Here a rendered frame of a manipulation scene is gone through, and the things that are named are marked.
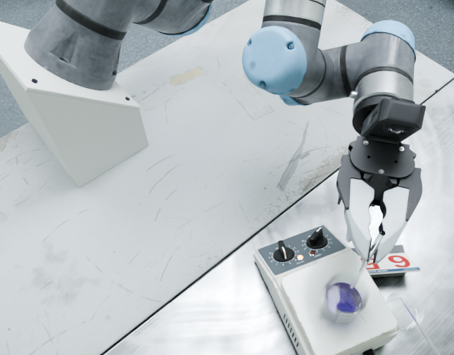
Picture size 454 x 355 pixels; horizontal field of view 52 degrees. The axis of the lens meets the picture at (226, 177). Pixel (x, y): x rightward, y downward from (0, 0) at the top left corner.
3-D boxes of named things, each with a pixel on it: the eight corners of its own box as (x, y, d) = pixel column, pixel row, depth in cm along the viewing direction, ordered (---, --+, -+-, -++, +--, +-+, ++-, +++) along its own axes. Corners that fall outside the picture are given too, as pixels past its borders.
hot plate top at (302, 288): (277, 279, 65) (278, 277, 64) (352, 250, 67) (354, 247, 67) (317, 363, 59) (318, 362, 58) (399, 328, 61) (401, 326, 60)
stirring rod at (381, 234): (342, 296, 61) (379, 228, 45) (347, 298, 61) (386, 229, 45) (342, 301, 61) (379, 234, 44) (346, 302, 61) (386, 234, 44)
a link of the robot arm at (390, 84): (421, 75, 59) (356, 65, 60) (421, 102, 56) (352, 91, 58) (404, 115, 65) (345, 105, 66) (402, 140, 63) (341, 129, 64)
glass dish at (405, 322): (382, 329, 69) (386, 325, 67) (381, 294, 72) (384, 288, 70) (420, 334, 68) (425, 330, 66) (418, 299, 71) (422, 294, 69)
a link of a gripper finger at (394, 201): (392, 284, 51) (394, 212, 56) (407, 263, 46) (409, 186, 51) (363, 278, 52) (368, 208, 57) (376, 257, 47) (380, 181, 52)
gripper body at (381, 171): (395, 220, 58) (400, 144, 64) (418, 183, 50) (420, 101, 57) (333, 208, 59) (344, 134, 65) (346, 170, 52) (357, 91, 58)
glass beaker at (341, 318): (355, 291, 63) (368, 268, 57) (360, 331, 60) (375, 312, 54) (310, 290, 64) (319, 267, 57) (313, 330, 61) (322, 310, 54)
